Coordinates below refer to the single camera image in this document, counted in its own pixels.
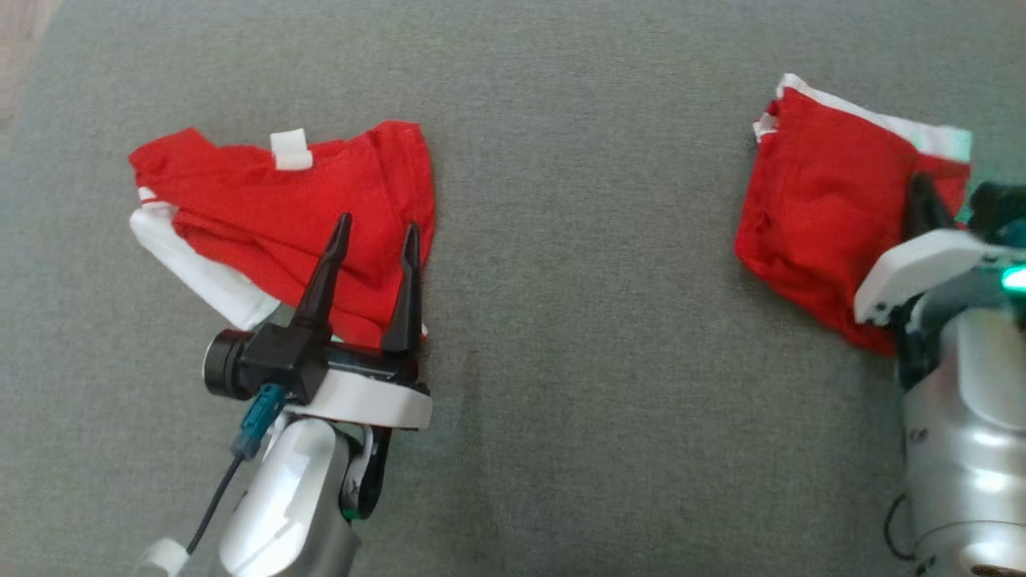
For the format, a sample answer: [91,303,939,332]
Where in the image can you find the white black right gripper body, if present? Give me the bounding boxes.
[854,230,1026,389]

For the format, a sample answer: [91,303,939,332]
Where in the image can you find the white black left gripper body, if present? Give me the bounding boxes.
[285,350,434,522]

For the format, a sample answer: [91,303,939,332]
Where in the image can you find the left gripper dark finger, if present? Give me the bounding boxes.
[381,223,424,355]
[290,212,353,335]

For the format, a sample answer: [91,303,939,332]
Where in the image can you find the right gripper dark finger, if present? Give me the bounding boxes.
[906,172,955,240]

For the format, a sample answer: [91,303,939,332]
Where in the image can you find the red white basketball jersey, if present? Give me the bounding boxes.
[128,120,438,349]

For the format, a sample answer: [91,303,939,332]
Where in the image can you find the red basketball shorts white trim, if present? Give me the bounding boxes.
[733,72,975,357]

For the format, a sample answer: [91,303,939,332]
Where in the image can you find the grey fabric sofa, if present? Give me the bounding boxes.
[0,0,1026,577]

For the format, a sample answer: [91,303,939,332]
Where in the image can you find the blue left camera connector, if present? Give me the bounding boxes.
[232,383,288,460]

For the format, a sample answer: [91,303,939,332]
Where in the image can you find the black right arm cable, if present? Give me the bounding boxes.
[883,493,919,562]

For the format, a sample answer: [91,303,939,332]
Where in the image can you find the white cable clip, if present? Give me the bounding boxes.
[131,539,191,577]

